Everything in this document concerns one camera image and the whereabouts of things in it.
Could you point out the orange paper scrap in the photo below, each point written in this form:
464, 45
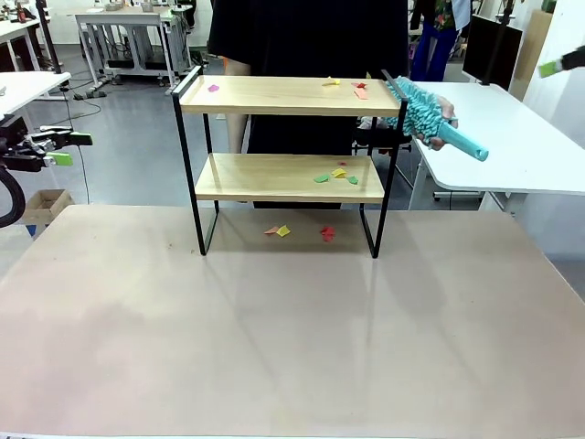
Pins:
272, 230

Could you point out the small green paper scrap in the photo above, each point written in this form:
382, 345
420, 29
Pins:
352, 179

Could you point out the person's right forearm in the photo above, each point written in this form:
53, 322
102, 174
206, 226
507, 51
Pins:
237, 114

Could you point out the teal microfiber duster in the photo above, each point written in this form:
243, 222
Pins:
420, 112

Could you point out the black monitor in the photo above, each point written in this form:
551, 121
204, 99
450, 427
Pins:
484, 50

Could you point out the person in blue trousers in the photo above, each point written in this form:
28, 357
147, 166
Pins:
432, 50

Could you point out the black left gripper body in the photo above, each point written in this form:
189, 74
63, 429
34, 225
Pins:
16, 146

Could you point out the yellow paper scrap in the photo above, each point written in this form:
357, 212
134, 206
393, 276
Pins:
332, 82
339, 173
283, 231

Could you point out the black office chair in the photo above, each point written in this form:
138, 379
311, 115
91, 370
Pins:
388, 137

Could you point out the person torso black shirt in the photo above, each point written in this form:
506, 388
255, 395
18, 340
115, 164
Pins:
311, 36

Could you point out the salmon paper scrap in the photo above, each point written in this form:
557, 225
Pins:
361, 93

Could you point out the left gripper finger with green tip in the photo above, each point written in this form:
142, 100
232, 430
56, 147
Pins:
80, 139
59, 159

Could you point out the two-tier wooden shelf black frame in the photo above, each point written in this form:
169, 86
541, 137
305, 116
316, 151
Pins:
283, 96

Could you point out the black stand pole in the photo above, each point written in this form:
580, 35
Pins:
48, 36

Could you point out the small white table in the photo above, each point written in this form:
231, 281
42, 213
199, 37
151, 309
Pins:
27, 87

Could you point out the grey metal workbench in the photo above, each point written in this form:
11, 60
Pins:
119, 20

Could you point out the tan cardboard board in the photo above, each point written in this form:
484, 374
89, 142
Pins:
537, 46

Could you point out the open cardboard box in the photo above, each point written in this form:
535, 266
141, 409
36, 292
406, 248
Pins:
45, 206

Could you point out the person's left hand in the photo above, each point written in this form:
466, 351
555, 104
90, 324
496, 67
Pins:
449, 112

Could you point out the grey floor power strip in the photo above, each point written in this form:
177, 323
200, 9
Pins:
89, 94

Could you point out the red tool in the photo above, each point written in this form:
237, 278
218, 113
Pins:
20, 16

